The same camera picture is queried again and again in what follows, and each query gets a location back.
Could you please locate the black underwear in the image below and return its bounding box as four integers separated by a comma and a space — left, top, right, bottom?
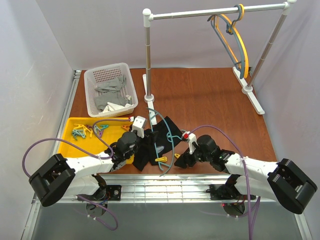
133, 120, 172, 171

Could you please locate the teal plastic hanger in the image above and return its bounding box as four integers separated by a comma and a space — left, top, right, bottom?
146, 107, 183, 177

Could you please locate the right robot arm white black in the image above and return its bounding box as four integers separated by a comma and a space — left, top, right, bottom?
174, 133, 318, 215

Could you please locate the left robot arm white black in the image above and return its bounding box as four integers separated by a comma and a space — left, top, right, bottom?
29, 130, 159, 207

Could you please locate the grey-blue plastic hanger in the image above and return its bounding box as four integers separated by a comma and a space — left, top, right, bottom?
207, 4, 247, 79

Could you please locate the yellow plastic hanger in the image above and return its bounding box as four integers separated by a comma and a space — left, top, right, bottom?
210, 4, 249, 79

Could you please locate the orange clothespin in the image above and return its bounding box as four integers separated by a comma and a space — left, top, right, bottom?
121, 125, 131, 132

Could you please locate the purple clothespin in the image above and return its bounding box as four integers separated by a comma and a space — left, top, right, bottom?
85, 124, 109, 137

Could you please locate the white cloth in basket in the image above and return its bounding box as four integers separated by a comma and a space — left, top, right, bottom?
102, 95, 133, 113

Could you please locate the pale yellow clothespin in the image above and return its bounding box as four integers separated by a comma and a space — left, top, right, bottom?
73, 124, 91, 138

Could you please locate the grey cloth in basket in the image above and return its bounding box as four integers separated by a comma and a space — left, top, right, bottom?
94, 75, 129, 112

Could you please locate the white plastic laundry basket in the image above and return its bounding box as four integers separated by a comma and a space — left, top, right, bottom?
84, 62, 138, 118

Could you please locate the yellow plastic tray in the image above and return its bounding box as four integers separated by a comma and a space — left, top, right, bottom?
58, 117, 133, 158

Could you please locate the teal clothespin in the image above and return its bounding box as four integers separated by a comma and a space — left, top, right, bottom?
71, 129, 86, 141

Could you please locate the white metal clothes rack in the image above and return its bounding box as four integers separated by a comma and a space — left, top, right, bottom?
142, 0, 296, 126

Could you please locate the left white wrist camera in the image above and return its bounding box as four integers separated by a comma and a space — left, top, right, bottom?
129, 116, 147, 139

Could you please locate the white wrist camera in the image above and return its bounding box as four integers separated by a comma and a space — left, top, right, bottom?
129, 116, 147, 139
182, 131, 198, 155

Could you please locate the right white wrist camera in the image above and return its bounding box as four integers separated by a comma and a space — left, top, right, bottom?
182, 131, 198, 155

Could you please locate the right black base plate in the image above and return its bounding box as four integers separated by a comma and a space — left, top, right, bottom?
206, 184, 241, 200

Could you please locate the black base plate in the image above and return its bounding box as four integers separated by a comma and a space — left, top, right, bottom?
206, 184, 241, 200
80, 185, 122, 202

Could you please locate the aluminium rail frame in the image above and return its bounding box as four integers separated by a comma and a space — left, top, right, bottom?
21, 69, 313, 240

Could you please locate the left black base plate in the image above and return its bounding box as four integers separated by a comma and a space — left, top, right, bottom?
80, 185, 122, 202

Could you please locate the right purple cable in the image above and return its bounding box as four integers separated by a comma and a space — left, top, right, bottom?
189, 124, 261, 240

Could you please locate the purple cable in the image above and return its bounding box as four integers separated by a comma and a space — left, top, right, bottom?
22, 117, 133, 231
189, 124, 261, 240

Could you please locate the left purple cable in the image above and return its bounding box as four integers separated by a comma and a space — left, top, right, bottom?
22, 117, 133, 231

